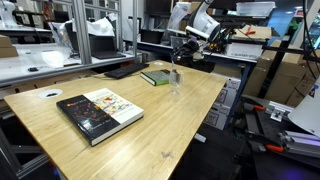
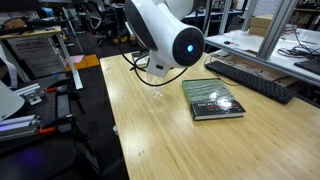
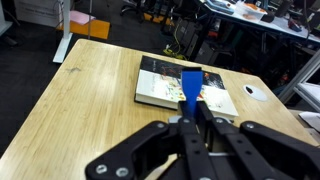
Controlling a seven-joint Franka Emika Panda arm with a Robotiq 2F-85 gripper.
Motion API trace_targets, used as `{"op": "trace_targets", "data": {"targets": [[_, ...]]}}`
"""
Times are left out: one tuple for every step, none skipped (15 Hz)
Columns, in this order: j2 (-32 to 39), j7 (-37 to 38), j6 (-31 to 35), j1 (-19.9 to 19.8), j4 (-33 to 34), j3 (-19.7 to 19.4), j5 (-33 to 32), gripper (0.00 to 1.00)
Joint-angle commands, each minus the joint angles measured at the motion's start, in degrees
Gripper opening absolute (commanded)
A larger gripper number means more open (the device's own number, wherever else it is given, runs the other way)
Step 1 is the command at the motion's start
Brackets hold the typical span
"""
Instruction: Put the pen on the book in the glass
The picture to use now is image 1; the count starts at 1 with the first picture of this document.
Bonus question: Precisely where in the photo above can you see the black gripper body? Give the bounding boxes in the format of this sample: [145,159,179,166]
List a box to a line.
[179,38,205,62]

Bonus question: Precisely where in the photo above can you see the clear drinking glass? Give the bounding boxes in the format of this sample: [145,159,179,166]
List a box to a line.
[168,69,184,96]

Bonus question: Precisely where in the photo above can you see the green book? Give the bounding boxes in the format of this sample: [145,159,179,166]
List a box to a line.
[139,69,171,87]

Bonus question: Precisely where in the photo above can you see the large black white book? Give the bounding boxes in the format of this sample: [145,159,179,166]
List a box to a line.
[55,87,145,147]

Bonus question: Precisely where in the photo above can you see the blue framed workbench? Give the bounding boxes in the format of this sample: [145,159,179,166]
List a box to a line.
[136,41,259,66]

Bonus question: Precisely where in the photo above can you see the white printed box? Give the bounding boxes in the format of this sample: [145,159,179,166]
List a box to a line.
[224,42,264,61]

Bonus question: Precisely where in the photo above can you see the black keyboard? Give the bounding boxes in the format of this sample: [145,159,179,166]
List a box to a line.
[103,63,150,80]

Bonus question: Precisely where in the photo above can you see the white printed cartons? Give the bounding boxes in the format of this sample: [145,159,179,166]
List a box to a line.
[203,73,242,131]

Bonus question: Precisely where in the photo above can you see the flat cardboard box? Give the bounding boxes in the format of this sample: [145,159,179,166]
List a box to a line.
[233,25,273,41]

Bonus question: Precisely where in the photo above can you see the clear plastic bin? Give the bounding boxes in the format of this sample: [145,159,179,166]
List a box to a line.
[235,1,277,18]

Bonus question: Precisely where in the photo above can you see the black laptop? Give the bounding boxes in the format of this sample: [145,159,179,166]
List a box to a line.
[64,21,127,60]

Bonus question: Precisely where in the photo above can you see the white plastic bag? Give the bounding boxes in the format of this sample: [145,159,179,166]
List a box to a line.
[49,16,116,38]

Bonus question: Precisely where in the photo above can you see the black perforated breadboard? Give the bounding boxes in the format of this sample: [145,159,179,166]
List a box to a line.
[244,103,320,168]

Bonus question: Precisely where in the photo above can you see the small brown cardboard box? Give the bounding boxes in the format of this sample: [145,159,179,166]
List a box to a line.
[285,88,305,108]

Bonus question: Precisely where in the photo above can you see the white paper sheet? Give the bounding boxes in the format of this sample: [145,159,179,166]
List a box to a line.
[40,49,65,69]

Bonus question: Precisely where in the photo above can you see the white curved panel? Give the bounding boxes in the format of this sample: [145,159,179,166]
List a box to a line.
[287,79,320,138]

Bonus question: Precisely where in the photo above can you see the white table grommet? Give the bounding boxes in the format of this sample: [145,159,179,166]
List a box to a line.
[37,88,64,100]

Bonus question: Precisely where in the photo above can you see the large aluminium extrusion bar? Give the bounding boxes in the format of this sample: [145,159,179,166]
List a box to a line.
[279,130,320,158]

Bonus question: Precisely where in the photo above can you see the white side table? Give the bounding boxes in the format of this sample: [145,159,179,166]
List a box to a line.
[0,42,136,88]

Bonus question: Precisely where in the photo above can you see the stacked cardboard boxes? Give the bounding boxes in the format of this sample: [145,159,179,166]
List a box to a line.
[0,34,20,59]

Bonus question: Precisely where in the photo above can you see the thin aluminium frame post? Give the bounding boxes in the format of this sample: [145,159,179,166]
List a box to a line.
[132,0,139,56]

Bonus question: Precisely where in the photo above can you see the thick aluminium frame post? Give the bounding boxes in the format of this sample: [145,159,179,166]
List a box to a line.
[71,0,93,65]

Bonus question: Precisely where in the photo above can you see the aluminium corner bracket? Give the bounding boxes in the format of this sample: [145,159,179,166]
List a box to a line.
[265,101,294,122]

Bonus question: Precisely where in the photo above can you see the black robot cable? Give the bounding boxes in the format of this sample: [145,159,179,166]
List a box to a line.
[301,0,320,77]

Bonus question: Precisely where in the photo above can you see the aluminium table frame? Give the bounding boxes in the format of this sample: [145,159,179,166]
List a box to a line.
[0,109,51,180]

